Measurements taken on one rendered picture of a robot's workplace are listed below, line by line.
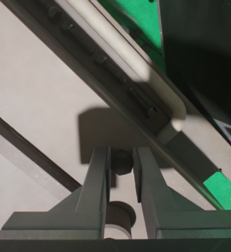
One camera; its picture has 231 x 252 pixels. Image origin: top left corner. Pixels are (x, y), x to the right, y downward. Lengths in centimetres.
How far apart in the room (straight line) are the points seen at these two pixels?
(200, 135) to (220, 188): 176
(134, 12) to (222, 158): 137
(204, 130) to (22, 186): 27
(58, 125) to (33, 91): 3
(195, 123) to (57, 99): 23
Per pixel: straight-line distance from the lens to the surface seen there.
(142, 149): 15
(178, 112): 28
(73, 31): 29
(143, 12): 160
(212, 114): 50
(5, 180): 21
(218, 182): 203
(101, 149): 15
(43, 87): 17
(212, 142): 34
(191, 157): 34
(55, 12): 29
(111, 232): 18
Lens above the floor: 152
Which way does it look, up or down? 75 degrees down
